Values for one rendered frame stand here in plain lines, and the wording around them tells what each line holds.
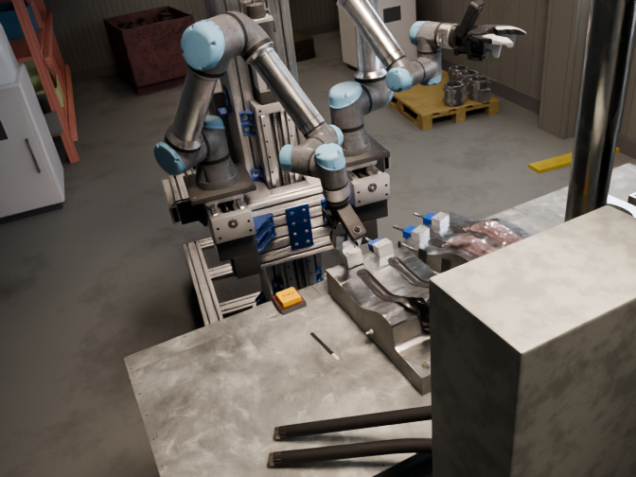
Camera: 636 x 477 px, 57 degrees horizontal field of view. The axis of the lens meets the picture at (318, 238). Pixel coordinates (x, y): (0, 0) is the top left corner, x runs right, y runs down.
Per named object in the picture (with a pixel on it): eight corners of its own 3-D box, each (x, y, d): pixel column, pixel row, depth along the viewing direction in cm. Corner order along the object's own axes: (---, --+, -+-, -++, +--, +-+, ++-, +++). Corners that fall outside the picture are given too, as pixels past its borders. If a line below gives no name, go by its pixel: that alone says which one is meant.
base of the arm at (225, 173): (193, 177, 211) (186, 151, 205) (234, 167, 214) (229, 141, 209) (200, 194, 198) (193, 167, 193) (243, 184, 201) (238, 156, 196)
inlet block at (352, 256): (328, 246, 187) (326, 234, 183) (342, 239, 188) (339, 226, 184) (348, 270, 177) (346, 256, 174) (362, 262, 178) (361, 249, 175)
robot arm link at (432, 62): (406, 87, 193) (405, 53, 187) (427, 78, 199) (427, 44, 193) (426, 91, 188) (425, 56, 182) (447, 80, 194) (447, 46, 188)
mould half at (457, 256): (401, 256, 195) (399, 228, 189) (448, 224, 209) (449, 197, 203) (542, 318, 162) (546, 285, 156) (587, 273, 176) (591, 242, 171)
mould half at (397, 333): (328, 292, 183) (324, 256, 176) (399, 265, 191) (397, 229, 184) (422, 396, 143) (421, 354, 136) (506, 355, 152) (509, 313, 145)
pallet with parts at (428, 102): (503, 113, 507) (505, 78, 491) (424, 132, 490) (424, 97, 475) (442, 81, 595) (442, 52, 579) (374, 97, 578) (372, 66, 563)
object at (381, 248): (360, 248, 192) (357, 233, 189) (373, 241, 193) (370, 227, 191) (380, 262, 181) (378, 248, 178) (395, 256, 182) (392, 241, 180)
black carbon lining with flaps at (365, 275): (353, 277, 176) (350, 251, 171) (398, 259, 182) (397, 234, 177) (420, 344, 149) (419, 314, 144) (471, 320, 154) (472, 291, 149)
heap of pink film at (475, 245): (436, 249, 186) (435, 228, 182) (468, 225, 196) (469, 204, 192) (510, 278, 169) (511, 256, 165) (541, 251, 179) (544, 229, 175)
